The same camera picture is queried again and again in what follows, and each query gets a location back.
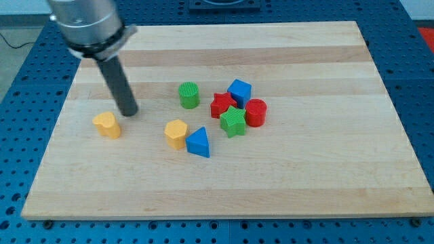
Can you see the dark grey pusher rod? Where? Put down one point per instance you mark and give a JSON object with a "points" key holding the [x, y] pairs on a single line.
{"points": [[118, 85]]}

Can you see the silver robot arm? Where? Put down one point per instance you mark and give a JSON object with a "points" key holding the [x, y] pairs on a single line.
{"points": [[93, 29]]}

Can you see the yellow heart block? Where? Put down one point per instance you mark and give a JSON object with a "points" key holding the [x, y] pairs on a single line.
{"points": [[107, 125]]}

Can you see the yellow hexagon block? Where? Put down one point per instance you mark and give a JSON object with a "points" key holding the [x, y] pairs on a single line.
{"points": [[176, 132]]}

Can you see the green cylinder block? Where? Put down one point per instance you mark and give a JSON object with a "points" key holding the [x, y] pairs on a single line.
{"points": [[189, 95]]}

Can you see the blue triangle block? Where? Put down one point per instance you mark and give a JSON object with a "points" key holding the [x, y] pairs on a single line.
{"points": [[197, 143]]}

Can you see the red star block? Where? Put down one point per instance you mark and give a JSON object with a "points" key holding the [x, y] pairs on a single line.
{"points": [[221, 104]]}

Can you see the green star block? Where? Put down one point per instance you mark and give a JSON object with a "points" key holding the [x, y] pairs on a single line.
{"points": [[233, 122]]}

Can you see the blue cube block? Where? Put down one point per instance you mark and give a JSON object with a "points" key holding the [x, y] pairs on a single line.
{"points": [[241, 92]]}

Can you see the red cylinder block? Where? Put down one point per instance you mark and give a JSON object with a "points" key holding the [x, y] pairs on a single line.
{"points": [[256, 111]]}

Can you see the wooden board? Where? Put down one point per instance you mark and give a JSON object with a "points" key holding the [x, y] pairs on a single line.
{"points": [[332, 145]]}

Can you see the red object at edge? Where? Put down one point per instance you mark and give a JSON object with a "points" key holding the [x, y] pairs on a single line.
{"points": [[428, 35]]}

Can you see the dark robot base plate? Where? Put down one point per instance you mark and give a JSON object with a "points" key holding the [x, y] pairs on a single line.
{"points": [[224, 5]]}

